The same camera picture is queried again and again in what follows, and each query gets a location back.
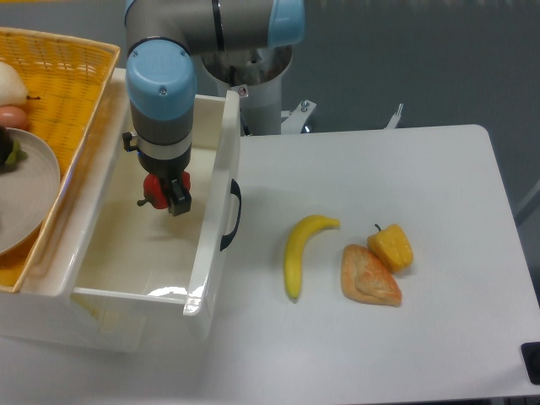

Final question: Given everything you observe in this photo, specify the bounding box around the open upper white drawer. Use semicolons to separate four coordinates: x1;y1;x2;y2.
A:
69;87;242;341

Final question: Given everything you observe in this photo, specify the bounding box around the dark purple mangosteen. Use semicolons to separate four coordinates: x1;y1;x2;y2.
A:
0;127;28;172

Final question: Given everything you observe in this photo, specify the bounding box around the yellow bell pepper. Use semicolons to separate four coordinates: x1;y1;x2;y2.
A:
367;224;413;273

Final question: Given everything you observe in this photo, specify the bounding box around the white pear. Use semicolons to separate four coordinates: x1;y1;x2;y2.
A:
0;62;40;106

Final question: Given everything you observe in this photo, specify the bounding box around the red bell pepper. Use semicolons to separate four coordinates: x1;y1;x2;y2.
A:
137;171;191;210

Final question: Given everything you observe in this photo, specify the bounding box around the yellow banana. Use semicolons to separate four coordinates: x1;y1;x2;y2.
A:
283;214;340;302

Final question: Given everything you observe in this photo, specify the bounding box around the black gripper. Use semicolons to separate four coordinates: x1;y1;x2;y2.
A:
121;131;192;217

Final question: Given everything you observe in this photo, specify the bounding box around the triangular toast bread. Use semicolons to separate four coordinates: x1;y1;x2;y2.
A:
340;244;402;307

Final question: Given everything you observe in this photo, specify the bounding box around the grey round plate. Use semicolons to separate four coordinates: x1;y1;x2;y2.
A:
1;128;61;254

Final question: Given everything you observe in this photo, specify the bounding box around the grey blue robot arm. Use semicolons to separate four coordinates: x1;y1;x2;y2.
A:
122;1;305;216

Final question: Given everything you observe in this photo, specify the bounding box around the yellow woven basket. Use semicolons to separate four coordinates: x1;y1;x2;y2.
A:
1;27;121;294

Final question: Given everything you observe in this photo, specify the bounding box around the white drawer cabinet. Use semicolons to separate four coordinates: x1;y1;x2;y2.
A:
1;68;145;352

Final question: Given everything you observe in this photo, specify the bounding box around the black corner device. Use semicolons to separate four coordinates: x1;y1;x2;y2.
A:
521;342;540;386

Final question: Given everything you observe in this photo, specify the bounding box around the black drawer handle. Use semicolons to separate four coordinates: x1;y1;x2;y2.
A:
219;179;243;251

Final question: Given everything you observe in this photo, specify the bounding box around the white metal bracket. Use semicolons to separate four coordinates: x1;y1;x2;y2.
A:
385;103;404;130

